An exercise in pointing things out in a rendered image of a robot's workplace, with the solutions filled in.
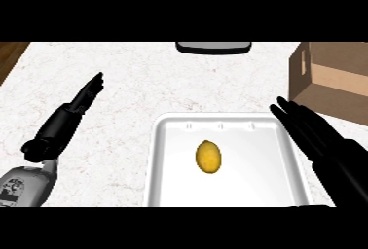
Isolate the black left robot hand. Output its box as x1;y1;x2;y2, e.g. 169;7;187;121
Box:
20;71;104;163

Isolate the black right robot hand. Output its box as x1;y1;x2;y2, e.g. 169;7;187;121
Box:
267;95;368;208

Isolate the brown cardboard box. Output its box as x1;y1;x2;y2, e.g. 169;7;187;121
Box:
288;42;368;126

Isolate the white plastic tray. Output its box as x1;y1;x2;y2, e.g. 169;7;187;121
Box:
144;112;314;208

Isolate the yellow lemon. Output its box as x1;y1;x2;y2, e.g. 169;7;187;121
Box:
193;139;223;174

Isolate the dark grey appliance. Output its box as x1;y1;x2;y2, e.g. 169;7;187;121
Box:
174;42;252;55

